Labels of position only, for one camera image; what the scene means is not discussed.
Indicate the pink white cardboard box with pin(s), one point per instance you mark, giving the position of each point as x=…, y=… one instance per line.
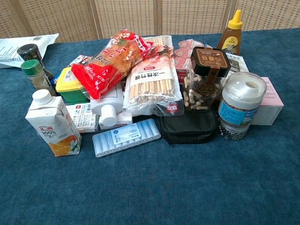
x=270, y=107

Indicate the clear battery pack case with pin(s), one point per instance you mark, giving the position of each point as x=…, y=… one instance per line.
x=126, y=137

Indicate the brown-lidded chocolate biscuit jar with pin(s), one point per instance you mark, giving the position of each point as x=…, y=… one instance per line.
x=204, y=82

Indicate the clear jar with blue label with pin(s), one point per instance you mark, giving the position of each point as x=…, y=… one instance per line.
x=239, y=106

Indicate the white printed leaflet pack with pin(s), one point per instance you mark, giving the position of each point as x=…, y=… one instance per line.
x=237, y=61

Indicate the black-capped pepper grinder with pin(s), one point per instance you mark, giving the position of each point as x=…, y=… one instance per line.
x=33, y=54

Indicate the green-capped spice jar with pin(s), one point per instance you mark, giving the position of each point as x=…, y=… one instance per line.
x=36, y=75

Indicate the white printed medicine box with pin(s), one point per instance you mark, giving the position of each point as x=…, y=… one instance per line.
x=81, y=116

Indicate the red orange bread bag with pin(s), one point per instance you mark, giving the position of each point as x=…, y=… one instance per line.
x=113, y=61

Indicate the woven rattan folding screen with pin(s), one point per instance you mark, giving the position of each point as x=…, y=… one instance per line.
x=145, y=13

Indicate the white bottle with cap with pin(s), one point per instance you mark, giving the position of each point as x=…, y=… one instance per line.
x=110, y=106

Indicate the white plastic mailer bag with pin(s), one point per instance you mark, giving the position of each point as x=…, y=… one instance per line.
x=10, y=51

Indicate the white orange juice carton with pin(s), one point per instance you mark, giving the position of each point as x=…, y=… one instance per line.
x=53, y=121

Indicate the blue tablecloth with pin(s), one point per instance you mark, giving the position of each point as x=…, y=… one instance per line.
x=153, y=182

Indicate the yellow-capped honey squeeze bottle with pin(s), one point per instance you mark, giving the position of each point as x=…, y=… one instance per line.
x=231, y=39

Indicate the black zipper pouch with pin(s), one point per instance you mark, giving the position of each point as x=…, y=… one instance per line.
x=190, y=128

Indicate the bamboo chopsticks bag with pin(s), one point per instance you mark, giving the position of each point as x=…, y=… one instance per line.
x=153, y=80

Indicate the yellow-lidded green container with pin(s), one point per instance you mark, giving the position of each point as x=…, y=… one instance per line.
x=70, y=88

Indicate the red white jelly cup pack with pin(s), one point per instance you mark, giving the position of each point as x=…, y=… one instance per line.
x=186, y=56

